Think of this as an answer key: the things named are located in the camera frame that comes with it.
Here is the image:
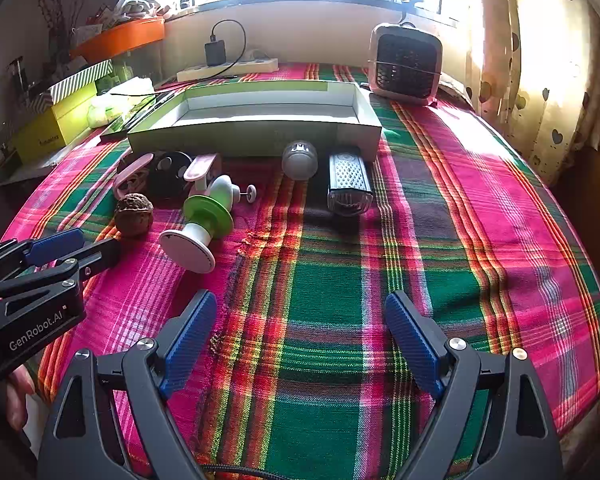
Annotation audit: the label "plaid tablecloth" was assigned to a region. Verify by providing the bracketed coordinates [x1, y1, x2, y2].
[0, 62, 600, 480]

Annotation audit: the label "dark round gadget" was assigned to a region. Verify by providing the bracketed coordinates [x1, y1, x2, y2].
[147, 151, 193, 198]

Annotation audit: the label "black window handle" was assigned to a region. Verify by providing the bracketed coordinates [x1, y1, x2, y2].
[399, 0, 426, 26]

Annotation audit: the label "black flat case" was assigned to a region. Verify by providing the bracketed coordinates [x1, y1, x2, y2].
[100, 91, 183, 142]

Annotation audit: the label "green packaged item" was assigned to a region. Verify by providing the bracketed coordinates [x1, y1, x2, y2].
[96, 62, 131, 91]

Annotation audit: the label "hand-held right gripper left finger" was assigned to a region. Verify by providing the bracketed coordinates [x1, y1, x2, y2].
[37, 290, 218, 480]

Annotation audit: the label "pink clip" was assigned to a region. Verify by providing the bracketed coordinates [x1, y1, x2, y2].
[182, 152, 223, 196]
[112, 154, 155, 197]

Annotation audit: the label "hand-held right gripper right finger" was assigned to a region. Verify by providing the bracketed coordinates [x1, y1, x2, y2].
[384, 291, 563, 480]

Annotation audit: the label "cream curtain with hearts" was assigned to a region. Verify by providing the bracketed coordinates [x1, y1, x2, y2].
[472, 0, 600, 186]

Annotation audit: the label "white power strip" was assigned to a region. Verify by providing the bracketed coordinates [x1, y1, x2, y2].
[176, 57, 280, 83]

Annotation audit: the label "clear glass tank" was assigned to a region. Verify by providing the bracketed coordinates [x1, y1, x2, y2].
[125, 42, 166, 86]

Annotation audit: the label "green and white spool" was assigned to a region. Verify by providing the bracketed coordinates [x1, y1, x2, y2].
[159, 195, 235, 275]

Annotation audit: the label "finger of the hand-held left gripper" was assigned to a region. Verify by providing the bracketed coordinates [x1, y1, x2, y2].
[0, 237, 122, 302]
[0, 228, 86, 286]

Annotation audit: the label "black charger adapter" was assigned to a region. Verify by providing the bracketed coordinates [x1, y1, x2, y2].
[204, 35, 227, 67]

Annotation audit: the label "green white tissue pack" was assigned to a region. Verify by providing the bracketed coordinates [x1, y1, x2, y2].
[86, 76, 156, 130]

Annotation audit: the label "person's left hand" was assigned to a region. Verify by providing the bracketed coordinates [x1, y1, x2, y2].
[2, 362, 36, 431]

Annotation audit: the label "dark glass jar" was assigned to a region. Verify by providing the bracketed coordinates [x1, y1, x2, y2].
[7, 57, 31, 101]

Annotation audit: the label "dried branches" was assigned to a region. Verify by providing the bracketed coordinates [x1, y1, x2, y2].
[30, 0, 81, 51]

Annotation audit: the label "white knob with axle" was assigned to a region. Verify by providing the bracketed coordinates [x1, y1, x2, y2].
[207, 174, 258, 209]

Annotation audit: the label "black charger cable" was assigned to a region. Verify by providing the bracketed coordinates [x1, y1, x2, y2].
[160, 20, 247, 87]

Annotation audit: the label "white round jar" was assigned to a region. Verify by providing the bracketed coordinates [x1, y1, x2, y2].
[281, 140, 318, 181]

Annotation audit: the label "black grater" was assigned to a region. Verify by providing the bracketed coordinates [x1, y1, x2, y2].
[326, 146, 374, 217]

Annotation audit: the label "shallow green cardboard box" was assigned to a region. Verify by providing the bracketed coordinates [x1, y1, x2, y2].
[126, 79, 383, 158]

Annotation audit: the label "small pink fan heater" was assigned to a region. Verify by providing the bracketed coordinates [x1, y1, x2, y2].
[367, 22, 443, 107]

